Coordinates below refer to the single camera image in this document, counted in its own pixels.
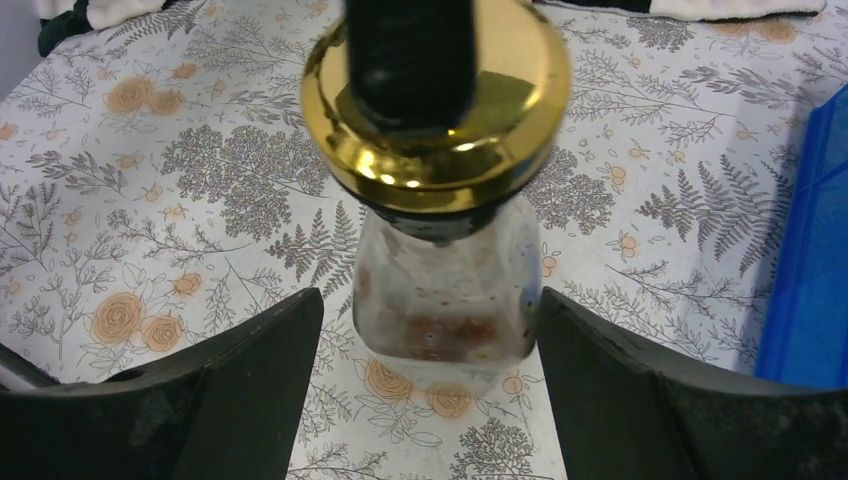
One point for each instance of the blue plastic divided bin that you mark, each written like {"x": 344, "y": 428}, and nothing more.
{"x": 804, "y": 338}

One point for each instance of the black white checkered blanket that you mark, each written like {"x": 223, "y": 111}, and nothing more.
{"x": 61, "y": 20}

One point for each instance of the glass oil bottle front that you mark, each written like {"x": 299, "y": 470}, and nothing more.
{"x": 437, "y": 133}

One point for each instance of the floral tablecloth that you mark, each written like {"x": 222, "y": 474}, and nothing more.
{"x": 158, "y": 187}

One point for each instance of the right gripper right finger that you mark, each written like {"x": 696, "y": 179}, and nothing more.
{"x": 625, "y": 407}

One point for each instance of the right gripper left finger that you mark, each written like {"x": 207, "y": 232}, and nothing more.
{"x": 227, "y": 407}

